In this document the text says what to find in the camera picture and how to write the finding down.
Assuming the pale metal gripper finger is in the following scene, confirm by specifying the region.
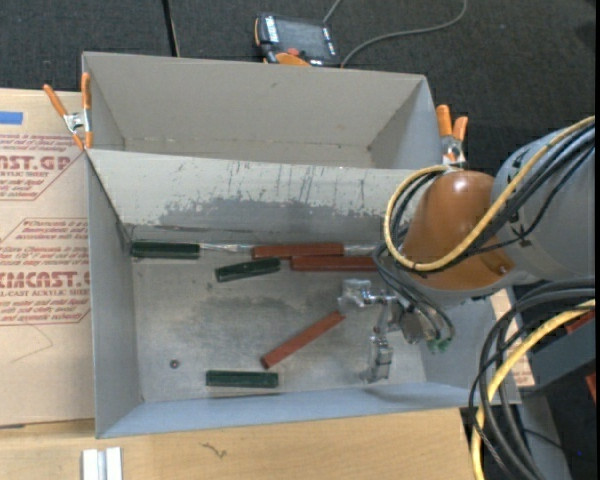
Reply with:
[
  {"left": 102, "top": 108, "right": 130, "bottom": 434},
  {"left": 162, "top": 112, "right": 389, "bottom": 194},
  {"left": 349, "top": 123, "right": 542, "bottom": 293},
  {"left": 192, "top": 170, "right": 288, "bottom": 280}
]
[
  {"left": 336, "top": 278, "right": 382, "bottom": 315},
  {"left": 361, "top": 335, "right": 395, "bottom": 385}
]

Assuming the red-brown flat block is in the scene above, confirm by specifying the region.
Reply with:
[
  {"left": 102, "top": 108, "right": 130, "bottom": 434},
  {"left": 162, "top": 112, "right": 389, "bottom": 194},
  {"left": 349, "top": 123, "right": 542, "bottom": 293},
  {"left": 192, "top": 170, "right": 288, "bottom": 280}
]
[
  {"left": 259, "top": 310, "right": 347, "bottom": 371},
  {"left": 289, "top": 255, "right": 380, "bottom": 273},
  {"left": 250, "top": 242, "right": 346, "bottom": 261}
]

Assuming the dark green flat block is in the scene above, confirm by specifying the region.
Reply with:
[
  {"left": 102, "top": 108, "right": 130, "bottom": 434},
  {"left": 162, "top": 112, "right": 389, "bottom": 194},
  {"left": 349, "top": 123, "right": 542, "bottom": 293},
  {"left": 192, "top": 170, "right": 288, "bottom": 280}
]
[
  {"left": 214, "top": 257, "right": 283, "bottom": 284},
  {"left": 204, "top": 369, "right": 280, "bottom": 390},
  {"left": 129, "top": 240, "right": 202, "bottom": 261}
]

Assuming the grey metal bin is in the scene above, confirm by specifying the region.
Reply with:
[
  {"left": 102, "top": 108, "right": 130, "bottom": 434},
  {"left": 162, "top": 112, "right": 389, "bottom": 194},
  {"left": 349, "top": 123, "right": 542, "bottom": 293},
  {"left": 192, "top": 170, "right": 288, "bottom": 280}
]
[{"left": 81, "top": 51, "right": 474, "bottom": 440}]

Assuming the brown cardboard board red print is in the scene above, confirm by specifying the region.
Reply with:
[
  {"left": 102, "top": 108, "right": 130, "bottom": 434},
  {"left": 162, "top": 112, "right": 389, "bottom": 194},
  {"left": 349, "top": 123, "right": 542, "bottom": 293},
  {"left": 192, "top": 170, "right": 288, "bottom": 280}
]
[{"left": 0, "top": 86, "right": 97, "bottom": 430}]

